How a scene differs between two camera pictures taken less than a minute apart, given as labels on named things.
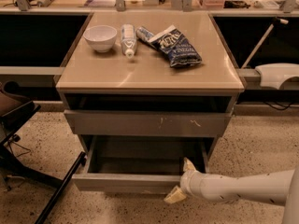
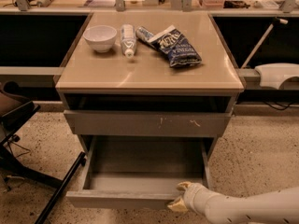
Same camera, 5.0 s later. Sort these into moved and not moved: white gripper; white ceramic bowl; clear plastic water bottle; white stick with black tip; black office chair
Moved: white gripper
Not moved: white stick with black tip; black office chair; clear plastic water bottle; white ceramic bowl
